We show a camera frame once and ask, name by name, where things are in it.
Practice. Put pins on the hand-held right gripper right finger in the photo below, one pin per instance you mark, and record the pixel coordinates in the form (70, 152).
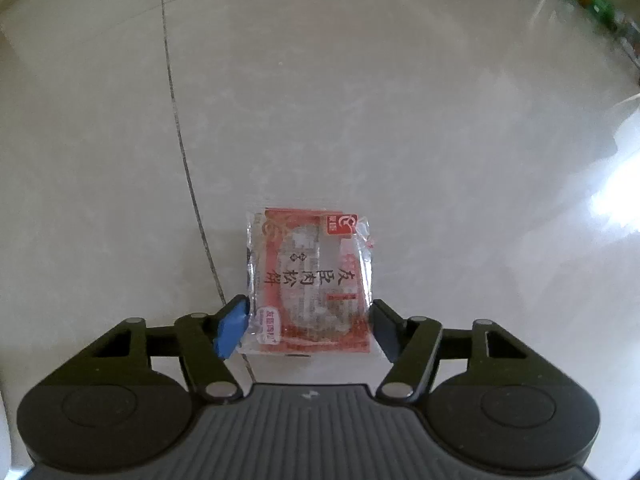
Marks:
(385, 325)

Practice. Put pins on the red snack packet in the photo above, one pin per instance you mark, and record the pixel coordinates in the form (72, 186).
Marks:
(310, 280)

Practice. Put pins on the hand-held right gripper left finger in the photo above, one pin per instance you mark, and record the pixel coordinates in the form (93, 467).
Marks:
(231, 327)

